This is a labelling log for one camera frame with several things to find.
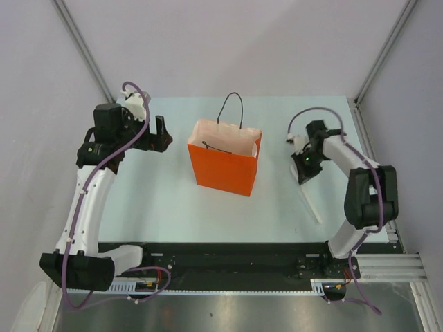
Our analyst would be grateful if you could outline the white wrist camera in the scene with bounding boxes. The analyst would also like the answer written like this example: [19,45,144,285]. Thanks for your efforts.
[286,133,309,154]
[120,90,151,121]

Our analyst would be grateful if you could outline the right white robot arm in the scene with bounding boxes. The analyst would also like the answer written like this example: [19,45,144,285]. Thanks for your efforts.
[287,120,399,277]

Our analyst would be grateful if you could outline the white slotted cable duct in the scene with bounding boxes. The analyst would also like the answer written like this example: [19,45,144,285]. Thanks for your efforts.
[107,280,333,297]

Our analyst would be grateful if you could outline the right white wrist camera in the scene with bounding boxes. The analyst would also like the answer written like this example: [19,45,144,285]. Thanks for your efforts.
[286,133,309,154]

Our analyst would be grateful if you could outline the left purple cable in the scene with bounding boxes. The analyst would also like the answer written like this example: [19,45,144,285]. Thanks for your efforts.
[62,81,172,311]

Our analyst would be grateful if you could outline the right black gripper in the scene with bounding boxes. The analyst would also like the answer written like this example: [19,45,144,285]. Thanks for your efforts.
[292,147,327,184]

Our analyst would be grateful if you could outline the white straw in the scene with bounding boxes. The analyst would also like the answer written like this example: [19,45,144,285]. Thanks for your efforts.
[290,165,323,224]

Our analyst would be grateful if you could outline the aluminium frame post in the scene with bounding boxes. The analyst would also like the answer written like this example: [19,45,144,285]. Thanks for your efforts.
[354,0,421,107]
[51,0,116,102]

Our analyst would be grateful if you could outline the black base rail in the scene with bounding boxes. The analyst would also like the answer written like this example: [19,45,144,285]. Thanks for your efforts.
[96,241,404,292]

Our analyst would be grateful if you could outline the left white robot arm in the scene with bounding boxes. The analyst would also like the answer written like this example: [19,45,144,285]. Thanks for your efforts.
[39,100,172,291]

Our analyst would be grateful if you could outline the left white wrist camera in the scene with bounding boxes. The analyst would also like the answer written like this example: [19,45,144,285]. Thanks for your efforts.
[120,90,151,121]

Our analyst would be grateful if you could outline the right aluminium frame post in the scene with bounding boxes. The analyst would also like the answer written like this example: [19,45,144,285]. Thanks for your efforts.
[354,0,421,107]

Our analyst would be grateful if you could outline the left aluminium frame post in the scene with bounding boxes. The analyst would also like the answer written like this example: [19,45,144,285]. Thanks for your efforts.
[51,0,116,102]

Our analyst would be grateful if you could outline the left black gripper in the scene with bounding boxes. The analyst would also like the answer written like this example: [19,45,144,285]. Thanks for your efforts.
[116,109,171,152]

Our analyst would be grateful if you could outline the orange paper bag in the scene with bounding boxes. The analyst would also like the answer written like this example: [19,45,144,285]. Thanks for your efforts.
[188,104,262,197]

